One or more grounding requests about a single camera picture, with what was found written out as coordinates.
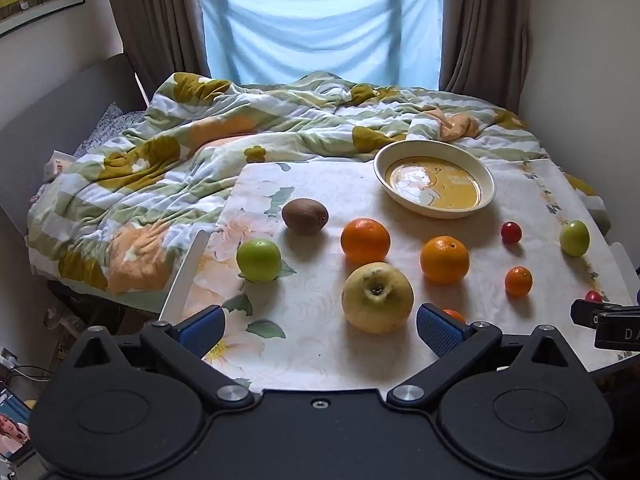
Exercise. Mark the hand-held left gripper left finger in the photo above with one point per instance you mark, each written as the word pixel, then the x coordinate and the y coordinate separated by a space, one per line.
pixel 202 331

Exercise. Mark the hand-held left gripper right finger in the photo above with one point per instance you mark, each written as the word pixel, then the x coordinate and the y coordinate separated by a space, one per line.
pixel 437 331

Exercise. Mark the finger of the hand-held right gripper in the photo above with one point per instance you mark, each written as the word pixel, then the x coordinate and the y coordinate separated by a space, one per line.
pixel 587 314

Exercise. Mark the red cherry tomato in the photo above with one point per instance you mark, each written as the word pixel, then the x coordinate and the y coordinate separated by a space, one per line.
pixel 593 295
pixel 511 232

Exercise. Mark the small tangerine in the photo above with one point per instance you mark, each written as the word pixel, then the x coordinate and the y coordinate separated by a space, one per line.
pixel 518 281
pixel 454 315

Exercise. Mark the large yellow apple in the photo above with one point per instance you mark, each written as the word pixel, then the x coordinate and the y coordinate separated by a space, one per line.
pixel 377 305

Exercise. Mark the large orange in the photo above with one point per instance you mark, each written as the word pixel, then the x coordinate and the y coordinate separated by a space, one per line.
pixel 445 260
pixel 365 241

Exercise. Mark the green apple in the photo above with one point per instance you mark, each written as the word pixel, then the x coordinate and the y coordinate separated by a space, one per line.
pixel 575 238
pixel 258 260

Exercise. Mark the cream and yellow bowl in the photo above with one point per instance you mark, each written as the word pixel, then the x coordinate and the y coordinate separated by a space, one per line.
pixel 435 187

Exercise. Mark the brown kiwi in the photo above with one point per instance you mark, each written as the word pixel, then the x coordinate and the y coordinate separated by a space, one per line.
pixel 305 216

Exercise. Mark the white table leg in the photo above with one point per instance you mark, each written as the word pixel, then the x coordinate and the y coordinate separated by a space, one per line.
pixel 185 280

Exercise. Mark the floral tablecloth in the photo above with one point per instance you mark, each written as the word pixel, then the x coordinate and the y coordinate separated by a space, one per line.
pixel 310 350

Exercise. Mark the floral striped blanket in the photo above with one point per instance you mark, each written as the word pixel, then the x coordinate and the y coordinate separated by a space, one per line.
pixel 175 160

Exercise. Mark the lit screen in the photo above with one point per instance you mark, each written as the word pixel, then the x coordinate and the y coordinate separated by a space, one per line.
pixel 12 430

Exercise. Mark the patterned grey pillow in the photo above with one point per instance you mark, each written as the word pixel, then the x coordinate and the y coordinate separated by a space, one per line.
pixel 110 125

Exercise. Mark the grey bed headboard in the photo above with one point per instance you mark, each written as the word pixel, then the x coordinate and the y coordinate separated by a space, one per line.
pixel 50 110

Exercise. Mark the brown curtain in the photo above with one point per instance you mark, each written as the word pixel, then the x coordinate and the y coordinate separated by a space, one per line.
pixel 485 25
pixel 160 20

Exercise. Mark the light blue window cloth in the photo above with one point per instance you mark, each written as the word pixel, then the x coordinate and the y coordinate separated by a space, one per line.
pixel 320 35

